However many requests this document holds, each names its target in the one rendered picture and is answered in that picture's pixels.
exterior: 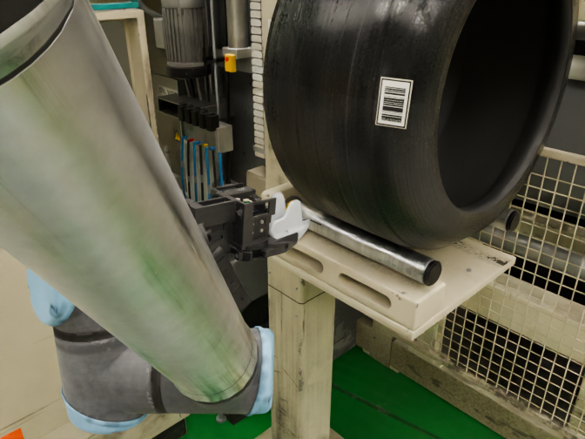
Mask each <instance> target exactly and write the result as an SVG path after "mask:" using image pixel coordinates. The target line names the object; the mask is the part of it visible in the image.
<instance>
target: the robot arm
mask: <svg viewBox="0 0 585 439"><path fill-rule="evenodd" d="M233 187H236V188H235V189H231V190H226V191H221V190H223V189H227V188H233ZM266 202H268V204H266ZM309 221H310V220H309V219H307V218H302V214H301V205H300V202H299V201H298V200H297V199H295V200H293V201H292V202H291V203H290V204H289V206H288V207H287V209H286V204H285V199H284V195H283V194H282V193H281V192H276V193H274V194H273V195H272V197H271V198H270V199H262V198H261V197H260V196H258V195H257V194H256V190H255V189H253V188H251V187H249V186H245V187H244V183H238V184H233V185H228V186H219V187H214V188H211V199H207V200H202V201H198V202H195V201H193V200H191V199H188V198H186V199H185V197H184V195H183V193H182V192H181V190H180V188H179V186H178V183H177V180H176V179H175V177H174V175H173V173H172V171H171V168H170V167H169V165H168V163H167V161H166V159H165V156H164V154H163V153H162V151H161V148H160V146H159V144H158V141H157V140H156V138H155V136H154V134H153V132H152V130H151V128H150V126H149V124H148V122H147V120H146V117H145V115H144V113H143V111H142V109H141V107H140V105H139V103H138V101H137V99H136V97H135V95H134V93H133V91H132V89H131V86H130V84H129V82H128V80H127V78H126V76H125V74H124V72H123V70H122V68H121V66H120V64H119V62H118V60H117V57H116V55H115V53H114V51H113V49H112V48H111V45H110V43H109V41H108V39H107V37H106V35H105V34H104V31H103V29H102V26H101V24H100V22H99V21H98V18H97V16H96V14H95V12H94V10H93V9H92V7H91V4H90V2H89V0H0V247H1V248H2V249H4V250H5V251H6V252H7V253H9V254H10V255H11V256H13V257H14V258H15V259H17V260H18V261H19V262H21V263H22V264H23V265H24V266H26V267H27V283H28V288H29V289H30V300H31V304H32V306H33V308H34V311H35V313H36V315H37V317H38V319H39V320H40V321H41V322H42V323H43V324H45V325H48V326H51V327H53V332H54V338H55V343H56V350H57V359H58V366H59V371H60V377H61V383H62V386H61V396H62V398H63V401H64V403H65V407H66V410H67V415H68V417H69V419H70V420H71V422H72V423H73V424H74V425H75V426H76V427H78V428H79V429H81V430H83V431H86V432H89V433H92V434H100V435H107V434H111V433H115V432H118V431H120V432H122V431H126V430H128V429H131V428H133V427H135V426H137V425H138V424H140V423H141V422H142V421H143V420H144V419H145V418H146V417H147V416H148V415H149V414H168V413H169V414H242V415H245V416H251V415H253V414H264V413H266V412H268V411H269V410H270V408H271V406H272V392H273V372H274V334H273V331H272V330H271V329H269V328H262V327H254V328H249V327H248V326H247V324H246V323H245V321H244V319H243V317H242V315H241V312H242V311H243V310H244V309H245V308H246V307H247V306H248V305H249V304H250V303H251V302H252V299H251V297H250V296H249V294H248V292H247V290H246V288H245V286H244V285H243V284H242V282H241V280H240V279H239V277H238V275H237V274H236V272H235V270H234V268H233V267H232V264H231V262H230V261H234V260H235V259H236V260H241V261H251V260H260V259H263V258H264V259H266V258H268V257H270V256H274V255H279V254H282V253H285V252H287V251H288V250H290V249H291V248H292V247H293V246H294V245H296V244H297V242H298V240H299V239H300V238H301V237H302V236H303V235H304V233H305V232H306V230H307V228H308V226H309Z"/></svg>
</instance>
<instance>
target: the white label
mask: <svg viewBox="0 0 585 439"><path fill-rule="evenodd" d="M412 87H413V80H405V79H398V78H383V77H381V79H380V93H379V100H378V107H377V114H376V122H375V124H376V125H384V126H389V127H395V128H401V129H406V128H407V117H408V111H409V105H410V99H411V93H412Z"/></svg>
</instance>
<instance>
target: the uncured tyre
mask: <svg viewBox="0 0 585 439"><path fill-rule="evenodd" d="M578 14H579V0H277V3H276V5H275V8H274V12H273V14H272V21H271V24H270V28H269V32H268V37H267V42H266V53H265V62H264V75H263V95H264V107H265V115H266V125H267V130H268V134H269V138H270V140H271V144H272V148H273V151H274V154H275V156H276V159H277V160H278V162H279V165H280V167H281V169H282V171H283V173H284V174H285V176H286V177H287V179H288V180H289V181H290V183H291V184H292V185H293V187H294V188H295V189H296V190H297V191H298V192H299V193H300V194H301V195H302V196H303V197H304V198H305V199H306V200H308V201H309V202H310V203H311V204H312V205H313V206H315V207H316V208H318V209H320V210H321V212H323V213H327V214H329V215H331V216H333V217H334V216H335V218H337V217H338V218H337V219H339V220H340V219H341V220H343V221H345V222H346V223H349V224H351V225H353V226H356V227H358V228H361V229H363V230H365V231H368V232H369V233H372V234H375V235H377V236H379V237H381V238H383V239H385V240H389V241H391V242H393V243H395V244H397V245H405V246H410V247H414V248H419V249H427V250H433V249H439V248H443V247H448V246H450V245H452V244H454V243H456V242H458V241H460V240H464V239H465V238H467V237H470V236H472V235H474V234H476V233H478V232H479V231H481V230H483V229H484V228H485V227H487V226H488V225H490V224H491V223H492V222H493V221H494V220H496V219H497V218H498V217H499V216H500V215H501V214H502V213H503V211H504V210H505V209H506V208H507V207H508V205H509V204H510V203H511V202H512V201H513V199H514V198H515V196H516V195H517V193H518V192H519V191H520V190H521V188H522V187H523V185H524V184H525V182H526V180H527V179H528V176H529V175H530V173H531V172H532V170H533V169H534V167H535V164H536V162H537V160H538V158H539V157H540V155H541V152H542V150H543V148H544V146H545V144H546V142H547V140H548V136H549V134H550V133H551V130H552V128H553V125H554V122H555V119H556V116H557V113H558V111H559V109H560V105H561V101H562V98H563V95H564V92H565V89H566V85H567V82H568V75H569V72H570V68H571V64H572V59H573V55H574V49H575V40H576V32H577V24H578ZM381 77H383V78H398V79H405V80H413V87H412V93H411V99H410V105H409V111H408V117H407V128H406V129H401V128H395V127H389V126H384V125H376V124H375V122H376V114H377V107H378V100H379V93H380V79H381Z"/></svg>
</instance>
